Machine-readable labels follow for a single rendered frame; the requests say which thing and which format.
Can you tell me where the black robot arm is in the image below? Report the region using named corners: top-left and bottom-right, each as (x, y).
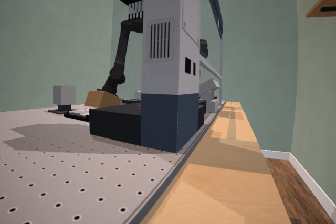
top-left (97, 18), bottom-right (143, 97)

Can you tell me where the white ready button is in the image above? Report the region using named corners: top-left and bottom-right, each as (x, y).
top-left (48, 86), bottom-right (77, 114)

